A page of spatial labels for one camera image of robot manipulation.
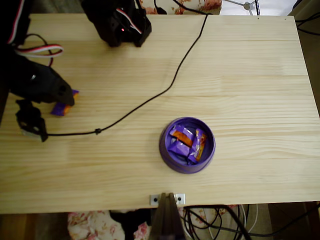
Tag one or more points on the grey metal star base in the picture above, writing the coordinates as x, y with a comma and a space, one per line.
247, 5

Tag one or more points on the black stand leg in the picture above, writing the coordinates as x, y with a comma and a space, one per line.
257, 8

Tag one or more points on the purple bowl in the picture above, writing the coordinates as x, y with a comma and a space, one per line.
163, 150

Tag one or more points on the dark camera stand pole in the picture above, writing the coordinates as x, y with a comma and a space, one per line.
166, 220

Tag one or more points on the black fabric item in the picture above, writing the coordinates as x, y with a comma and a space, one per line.
125, 222

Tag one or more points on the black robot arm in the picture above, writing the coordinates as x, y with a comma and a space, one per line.
120, 20

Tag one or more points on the grey curtain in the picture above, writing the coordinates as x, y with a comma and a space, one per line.
55, 6

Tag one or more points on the purple orange candy packet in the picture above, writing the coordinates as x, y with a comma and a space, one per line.
60, 110
200, 145
183, 136

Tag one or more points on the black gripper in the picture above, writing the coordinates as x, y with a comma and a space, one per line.
53, 88

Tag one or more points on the floral cloth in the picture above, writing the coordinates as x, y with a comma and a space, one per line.
87, 225
212, 5

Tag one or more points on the metal mounting bracket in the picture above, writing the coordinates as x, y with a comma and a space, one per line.
155, 199

